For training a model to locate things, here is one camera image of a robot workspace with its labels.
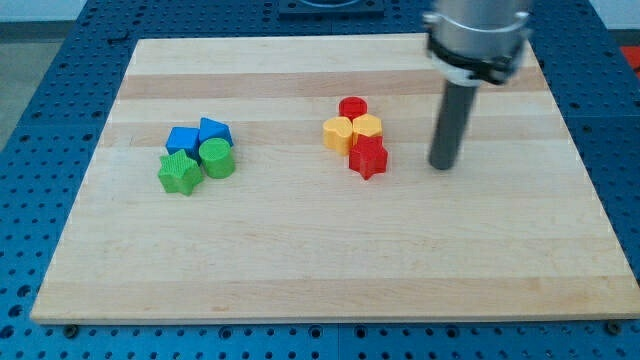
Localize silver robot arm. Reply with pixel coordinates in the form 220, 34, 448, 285
422, 0, 532, 87

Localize wooden board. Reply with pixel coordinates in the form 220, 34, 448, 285
31, 34, 639, 325

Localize yellow heart block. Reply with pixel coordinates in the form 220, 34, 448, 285
322, 116, 353, 156

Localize red star block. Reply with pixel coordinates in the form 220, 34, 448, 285
348, 135, 388, 181

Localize yellow hexagon block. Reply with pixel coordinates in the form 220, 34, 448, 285
352, 113, 383, 145

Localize red cylinder block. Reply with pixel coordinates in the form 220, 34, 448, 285
338, 96, 368, 120

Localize green cylinder block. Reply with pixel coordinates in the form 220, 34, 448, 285
199, 138, 236, 179

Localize blue triangle block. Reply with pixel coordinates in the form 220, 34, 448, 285
199, 117, 234, 147

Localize green star block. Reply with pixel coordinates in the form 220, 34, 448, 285
157, 150, 203, 196

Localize blue cube block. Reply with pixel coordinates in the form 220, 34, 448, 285
165, 127, 201, 162

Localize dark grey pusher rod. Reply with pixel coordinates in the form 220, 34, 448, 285
428, 81, 477, 170

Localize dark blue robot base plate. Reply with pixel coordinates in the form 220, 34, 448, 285
278, 0, 385, 19

